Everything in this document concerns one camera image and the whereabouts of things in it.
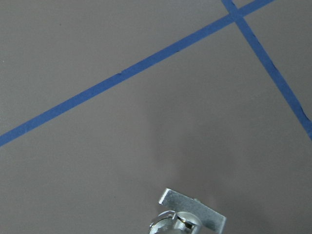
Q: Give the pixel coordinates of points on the PPR valve with metal handle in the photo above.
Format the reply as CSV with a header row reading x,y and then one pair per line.
x,y
185,215

